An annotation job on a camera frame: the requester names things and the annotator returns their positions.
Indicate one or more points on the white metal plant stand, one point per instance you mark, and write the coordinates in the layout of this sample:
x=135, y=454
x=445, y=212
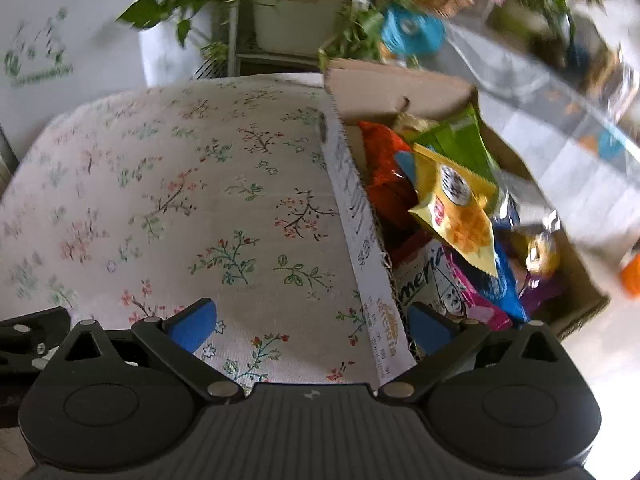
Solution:
x=232, y=35

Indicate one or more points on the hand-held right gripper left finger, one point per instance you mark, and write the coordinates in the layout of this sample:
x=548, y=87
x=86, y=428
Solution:
x=192, y=325

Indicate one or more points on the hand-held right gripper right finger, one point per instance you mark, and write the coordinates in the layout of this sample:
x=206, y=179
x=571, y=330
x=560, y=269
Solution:
x=425, y=325

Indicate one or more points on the purple noodle snack packet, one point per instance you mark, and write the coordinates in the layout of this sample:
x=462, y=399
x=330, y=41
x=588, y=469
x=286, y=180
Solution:
x=542, y=290

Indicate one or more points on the floral tablecloth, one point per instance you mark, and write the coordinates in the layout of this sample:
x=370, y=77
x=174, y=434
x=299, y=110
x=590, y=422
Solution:
x=175, y=185

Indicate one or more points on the orange round object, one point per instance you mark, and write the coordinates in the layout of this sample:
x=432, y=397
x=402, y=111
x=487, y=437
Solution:
x=631, y=275

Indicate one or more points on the blue round roll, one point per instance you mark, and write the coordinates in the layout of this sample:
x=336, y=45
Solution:
x=412, y=30

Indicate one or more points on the white chest freezer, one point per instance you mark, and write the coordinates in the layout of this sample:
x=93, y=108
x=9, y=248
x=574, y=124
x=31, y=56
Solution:
x=65, y=20

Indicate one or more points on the cloth covered side table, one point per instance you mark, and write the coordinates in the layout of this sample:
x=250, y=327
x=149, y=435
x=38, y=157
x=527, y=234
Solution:
x=575, y=175

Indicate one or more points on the blue foil snack packet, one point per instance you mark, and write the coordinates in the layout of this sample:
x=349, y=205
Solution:
x=505, y=285

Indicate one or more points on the cardboard box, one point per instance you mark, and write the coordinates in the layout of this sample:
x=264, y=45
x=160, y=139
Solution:
x=360, y=220

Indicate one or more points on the red snack packet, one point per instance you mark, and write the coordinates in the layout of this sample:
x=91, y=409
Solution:
x=385, y=175

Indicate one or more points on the pink and white snack packet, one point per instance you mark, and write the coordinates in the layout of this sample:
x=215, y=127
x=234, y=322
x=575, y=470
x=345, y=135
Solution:
x=430, y=280

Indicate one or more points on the green pothos plant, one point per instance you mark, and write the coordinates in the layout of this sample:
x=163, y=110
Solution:
x=145, y=12

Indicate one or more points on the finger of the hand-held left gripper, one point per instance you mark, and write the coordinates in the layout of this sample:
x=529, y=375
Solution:
x=35, y=335

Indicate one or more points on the yellow snack packet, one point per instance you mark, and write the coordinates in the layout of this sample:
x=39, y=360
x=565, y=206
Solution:
x=460, y=210

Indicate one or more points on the green snack packet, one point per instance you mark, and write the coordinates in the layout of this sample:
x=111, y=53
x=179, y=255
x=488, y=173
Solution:
x=465, y=140

